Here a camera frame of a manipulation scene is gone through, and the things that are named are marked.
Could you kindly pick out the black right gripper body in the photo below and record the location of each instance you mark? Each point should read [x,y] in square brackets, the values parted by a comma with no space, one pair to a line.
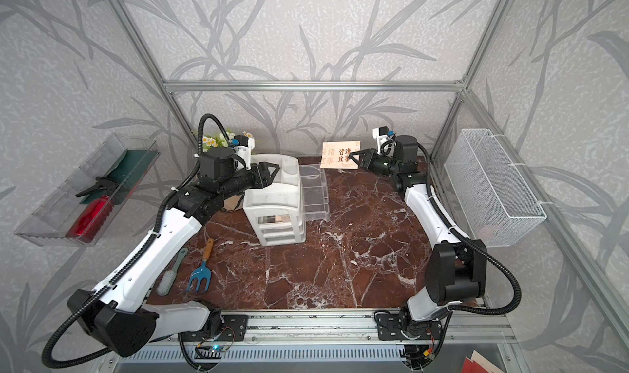
[385,165]

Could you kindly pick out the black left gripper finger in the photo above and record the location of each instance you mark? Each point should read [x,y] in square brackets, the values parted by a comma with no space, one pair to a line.
[266,169]
[261,181]

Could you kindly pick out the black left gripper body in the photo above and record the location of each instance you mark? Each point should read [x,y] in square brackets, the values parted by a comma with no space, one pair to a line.
[241,181]

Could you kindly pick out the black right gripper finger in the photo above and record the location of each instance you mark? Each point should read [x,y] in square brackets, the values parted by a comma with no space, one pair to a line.
[364,162]
[362,153]

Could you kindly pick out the beige printed postcard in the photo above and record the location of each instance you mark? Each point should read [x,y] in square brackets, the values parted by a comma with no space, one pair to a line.
[336,155]

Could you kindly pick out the white plastic drawer organizer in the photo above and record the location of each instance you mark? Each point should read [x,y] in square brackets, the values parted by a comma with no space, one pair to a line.
[283,197]

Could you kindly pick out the clear plastic drawer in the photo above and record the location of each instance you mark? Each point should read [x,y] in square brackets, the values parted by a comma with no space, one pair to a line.
[315,189]

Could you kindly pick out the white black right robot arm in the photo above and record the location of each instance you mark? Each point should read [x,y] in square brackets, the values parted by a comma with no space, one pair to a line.
[456,273]

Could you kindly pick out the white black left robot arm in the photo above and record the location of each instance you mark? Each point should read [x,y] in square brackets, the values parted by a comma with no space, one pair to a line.
[115,313]

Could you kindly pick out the postcards in lower drawer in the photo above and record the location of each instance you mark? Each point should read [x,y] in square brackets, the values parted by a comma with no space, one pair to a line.
[279,219]

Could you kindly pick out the artificial green white flowers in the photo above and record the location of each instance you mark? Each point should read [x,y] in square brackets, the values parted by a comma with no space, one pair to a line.
[219,140]

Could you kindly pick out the beige faceted flower pot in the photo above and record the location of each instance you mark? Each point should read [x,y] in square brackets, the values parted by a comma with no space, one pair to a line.
[233,203]

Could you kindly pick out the dark green cloth in tray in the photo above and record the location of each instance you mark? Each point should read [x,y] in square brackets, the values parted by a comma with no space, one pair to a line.
[131,167]

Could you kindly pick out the blue garden hand fork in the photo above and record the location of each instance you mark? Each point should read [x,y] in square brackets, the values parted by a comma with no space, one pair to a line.
[201,276]

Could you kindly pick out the black clamp in tray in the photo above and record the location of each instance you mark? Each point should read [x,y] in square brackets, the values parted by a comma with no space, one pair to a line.
[106,188]

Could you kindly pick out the red brush in tray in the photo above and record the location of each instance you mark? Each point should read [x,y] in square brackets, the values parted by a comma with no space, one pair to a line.
[91,220]

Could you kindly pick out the red booklet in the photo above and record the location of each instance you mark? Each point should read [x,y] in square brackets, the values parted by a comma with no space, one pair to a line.
[477,363]

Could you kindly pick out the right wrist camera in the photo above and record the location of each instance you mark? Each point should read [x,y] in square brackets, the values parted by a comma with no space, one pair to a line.
[385,139]

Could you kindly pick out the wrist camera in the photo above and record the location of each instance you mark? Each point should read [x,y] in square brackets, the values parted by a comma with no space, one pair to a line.
[385,139]
[243,146]

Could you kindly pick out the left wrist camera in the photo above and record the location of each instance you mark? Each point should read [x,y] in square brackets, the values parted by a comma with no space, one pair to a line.
[243,146]

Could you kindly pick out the white wire mesh basket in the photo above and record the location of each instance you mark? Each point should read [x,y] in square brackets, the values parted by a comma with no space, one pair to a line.
[499,206]

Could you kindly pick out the clear wall-mounted plastic tray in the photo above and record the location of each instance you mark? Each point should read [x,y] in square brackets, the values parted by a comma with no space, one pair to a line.
[79,211]

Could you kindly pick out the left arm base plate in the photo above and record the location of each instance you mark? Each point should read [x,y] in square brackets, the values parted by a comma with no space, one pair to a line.
[226,328]

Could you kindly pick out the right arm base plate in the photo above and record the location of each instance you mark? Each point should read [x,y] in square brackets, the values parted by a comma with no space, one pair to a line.
[397,326]

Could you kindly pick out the aluminium mounting rail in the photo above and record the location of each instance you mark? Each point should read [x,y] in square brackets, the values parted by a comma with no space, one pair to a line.
[338,336]

